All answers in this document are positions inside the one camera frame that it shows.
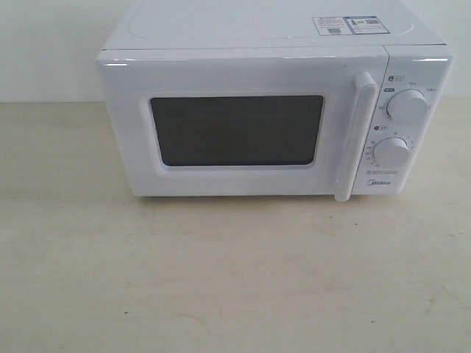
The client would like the white microwave door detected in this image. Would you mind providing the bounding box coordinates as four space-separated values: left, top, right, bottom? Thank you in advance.
96 46 389 202

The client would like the white microwave oven body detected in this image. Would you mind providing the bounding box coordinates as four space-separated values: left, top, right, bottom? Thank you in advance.
101 1 453 196

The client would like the lower white control knob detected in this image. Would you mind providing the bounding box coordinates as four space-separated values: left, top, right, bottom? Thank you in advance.
372 137 410 168

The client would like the white control knob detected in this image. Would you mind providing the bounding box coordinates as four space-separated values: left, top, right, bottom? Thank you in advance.
386 89 429 123
372 137 410 168

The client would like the upper white control knob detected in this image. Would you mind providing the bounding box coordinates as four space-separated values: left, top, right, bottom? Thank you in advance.
386 89 429 123

